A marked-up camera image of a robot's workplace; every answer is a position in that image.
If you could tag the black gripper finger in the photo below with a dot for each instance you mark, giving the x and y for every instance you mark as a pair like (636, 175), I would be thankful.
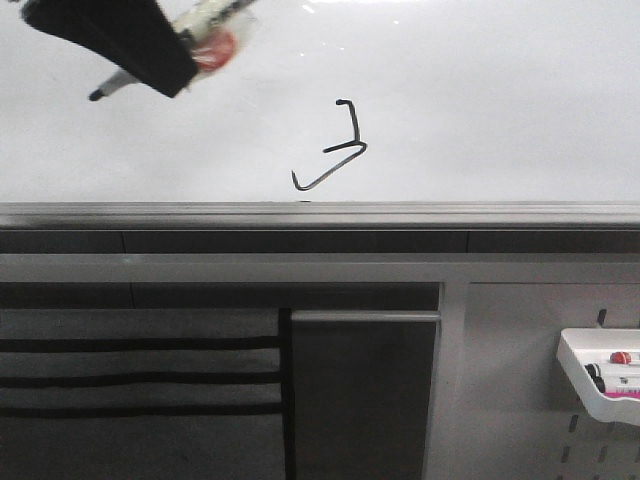
(136, 36)
(65, 20)

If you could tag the black whiteboard marker with tape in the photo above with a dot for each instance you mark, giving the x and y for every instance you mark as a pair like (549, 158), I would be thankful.
(206, 29)

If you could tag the grey fabric pocket organizer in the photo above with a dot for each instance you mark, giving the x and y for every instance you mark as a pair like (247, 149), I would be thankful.
(146, 394)

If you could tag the dark grey panel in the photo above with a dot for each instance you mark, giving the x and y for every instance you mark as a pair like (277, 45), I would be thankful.
(362, 384)

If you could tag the grey pegboard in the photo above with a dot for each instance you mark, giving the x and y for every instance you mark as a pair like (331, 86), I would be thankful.
(502, 406)

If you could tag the black capped marker in tray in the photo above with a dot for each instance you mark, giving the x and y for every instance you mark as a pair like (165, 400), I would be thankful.
(609, 377)

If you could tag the white plastic tray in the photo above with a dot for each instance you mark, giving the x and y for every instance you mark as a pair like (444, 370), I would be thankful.
(581, 346)

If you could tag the red capped marker in tray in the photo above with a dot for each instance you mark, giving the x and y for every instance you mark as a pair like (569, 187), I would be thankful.
(624, 358)

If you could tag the pink item in tray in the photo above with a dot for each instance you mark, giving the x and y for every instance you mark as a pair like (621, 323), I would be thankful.
(632, 393)

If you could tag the white whiteboard with aluminium frame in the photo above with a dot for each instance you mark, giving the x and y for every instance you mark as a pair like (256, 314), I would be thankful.
(450, 112)

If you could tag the grey horizontal rail beam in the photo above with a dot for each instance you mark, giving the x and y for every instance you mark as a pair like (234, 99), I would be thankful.
(321, 268)

